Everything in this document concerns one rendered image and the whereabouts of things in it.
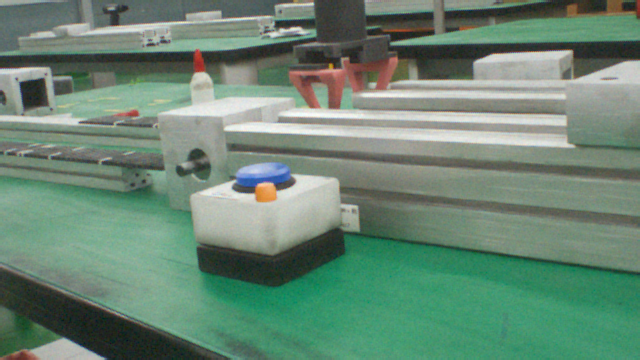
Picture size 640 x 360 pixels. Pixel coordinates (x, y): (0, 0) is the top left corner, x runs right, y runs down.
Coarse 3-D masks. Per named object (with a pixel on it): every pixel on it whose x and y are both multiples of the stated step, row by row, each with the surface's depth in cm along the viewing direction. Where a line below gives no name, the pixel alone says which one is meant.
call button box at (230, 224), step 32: (224, 192) 60; (288, 192) 58; (320, 192) 60; (224, 224) 59; (256, 224) 57; (288, 224) 58; (320, 224) 60; (224, 256) 60; (256, 256) 58; (288, 256) 58; (320, 256) 60
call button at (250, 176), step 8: (248, 168) 61; (256, 168) 61; (264, 168) 60; (272, 168) 60; (280, 168) 60; (288, 168) 61; (240, 176) 60; (248, 176) 59; (256, 176) 59; (264, 176) 59; (272, 176) 59; (280, 176) 60; (288, 176) 60; (240, 184) 60; (248, 184) 59; (256, 184) 59
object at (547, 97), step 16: (544, 80) 84; (560, 80) 83; (352, 96) 88; (368, 96) 87; (384, 96) 86; (400, 96) 84; (416, 96) 83; (432, 96) 82; (448, 96) 81; (464, 96) 80; (480, 96) 79; (496, 96) 78; (512, 96) 77; (528, 96) 76; (544, 96) 75; (560, 96) 74; (464, 112) 81; (480, 112) 80; (496, 112) 79; (512, 112) 78; (528, 112) 77; (544, 112) 76; (560, 112) 74
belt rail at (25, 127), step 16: (0, 128) 143; (16, 128) 140; (32, 128) 136; (48, 128) 132; (64, 128) 130; (80, 128) 127; (96, 128) 124; (112, 128) 122; (128, 128) 119; (144, 128) 117; (112, 144) 122; (128, 144) 120; (144, 144) 118; (160, 144) 115
